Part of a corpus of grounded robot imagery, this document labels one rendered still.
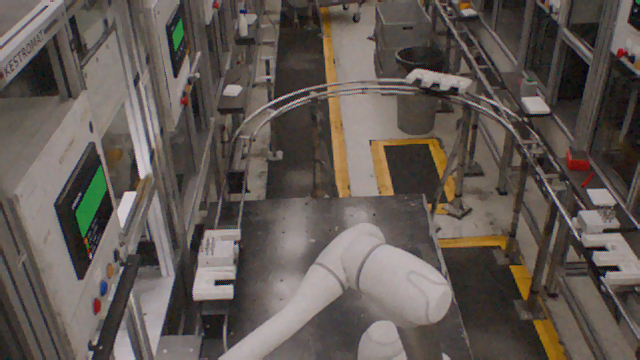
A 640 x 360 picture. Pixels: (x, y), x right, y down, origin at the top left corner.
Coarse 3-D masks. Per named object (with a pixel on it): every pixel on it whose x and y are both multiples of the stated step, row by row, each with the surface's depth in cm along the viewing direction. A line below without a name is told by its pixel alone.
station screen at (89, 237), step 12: (96, 168) 138; (84, 192) 130; (108, 192) 145; (72, 204) 124; (108, 204) 145; (96, 216) 137; (108, 216) 145; (96, 228) 136; (84, 240) 129; (96, 240) 136
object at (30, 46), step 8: (40, 32) 119; (32, 40) 115; (40, 40) 119; (24, 48) 112; (32, 48) 115; (16, 56) 109; (24, 56) 112; (8, 64) 106; (16, 64) 109; (8, 72) 106; (24, 248) 109; (24, 256) 109
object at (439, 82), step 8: (416, 72) 377; (424, 72) 376; (432, 72) 376; (408, 80) 372; (424, 80) 366; (432, 80) 370; (440, 80) 370; (448, 80) 365; (456, 80) 368; (464, 80) 367; (424, 88) 370; (432, 88) 368; (440, 88) 364; (448, 88) 363; (456, 88) 370; (464, 88) 357; (440, 96) 367
